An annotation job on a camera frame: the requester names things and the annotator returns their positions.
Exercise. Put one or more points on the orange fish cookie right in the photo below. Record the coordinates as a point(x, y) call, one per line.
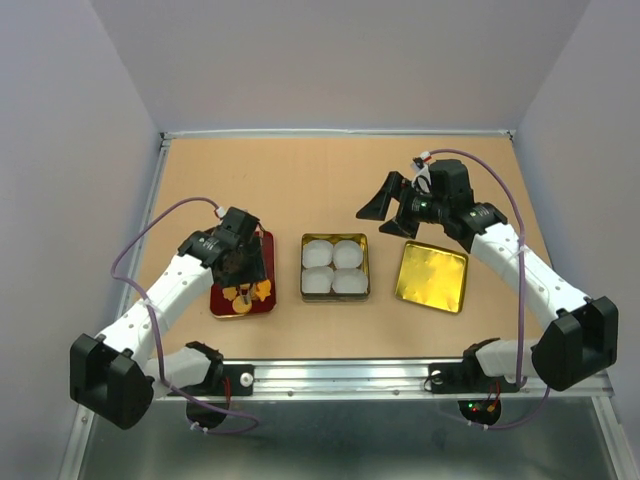
point(262, 290)

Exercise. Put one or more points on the aluminium front rail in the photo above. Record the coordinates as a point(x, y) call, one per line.
point(333, 379)

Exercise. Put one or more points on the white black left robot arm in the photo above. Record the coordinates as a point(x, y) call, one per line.
point(119, 372)

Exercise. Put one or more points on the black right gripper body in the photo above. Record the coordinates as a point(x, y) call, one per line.
point(416, 207)

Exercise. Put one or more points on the metal tongs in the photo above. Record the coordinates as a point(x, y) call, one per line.
point(246, 291)

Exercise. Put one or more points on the white paper cup back right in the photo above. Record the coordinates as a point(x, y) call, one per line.
point(347, 254)

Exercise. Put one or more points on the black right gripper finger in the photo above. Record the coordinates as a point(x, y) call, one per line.
point(377, 208)
point(403, 229)

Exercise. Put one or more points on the white paper cup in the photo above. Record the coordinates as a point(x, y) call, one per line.
point(347, 254)
point(350, 281)
point(317, 280)
point(317, 253)

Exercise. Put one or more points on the flower shaped cookie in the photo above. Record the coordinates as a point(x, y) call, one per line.
point(230, 293)

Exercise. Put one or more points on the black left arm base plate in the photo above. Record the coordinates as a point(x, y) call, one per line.
point(235, 380)

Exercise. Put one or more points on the white paper cup back left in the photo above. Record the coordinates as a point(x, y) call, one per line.
point(317, 253)

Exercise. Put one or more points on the gold tin lid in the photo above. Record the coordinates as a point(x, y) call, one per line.
point(432, 277)

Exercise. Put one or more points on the aluminium table edge rail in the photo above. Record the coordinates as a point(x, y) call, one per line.
point(306, 133)

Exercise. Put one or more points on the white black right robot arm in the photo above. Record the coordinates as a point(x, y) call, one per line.
point(579, 333)

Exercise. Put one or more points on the white paper cup front right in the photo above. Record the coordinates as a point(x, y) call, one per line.
point(350, 281)

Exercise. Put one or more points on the red rectangular tray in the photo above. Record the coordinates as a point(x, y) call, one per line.
point(222, 309)

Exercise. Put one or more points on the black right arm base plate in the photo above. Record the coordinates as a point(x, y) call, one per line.
point(464, 377)

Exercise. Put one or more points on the white paper cup front left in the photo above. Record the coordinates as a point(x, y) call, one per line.
point(317, 280)

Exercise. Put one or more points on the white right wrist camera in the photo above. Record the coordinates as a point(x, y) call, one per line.
point(420, 165)

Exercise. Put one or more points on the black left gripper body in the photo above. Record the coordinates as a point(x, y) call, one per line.
point(249, 268)

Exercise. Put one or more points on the gold square tin box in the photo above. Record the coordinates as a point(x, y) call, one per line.
point(334, 267)

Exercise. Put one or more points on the large round tan cookie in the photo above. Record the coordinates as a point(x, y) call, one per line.
point(241, 306)

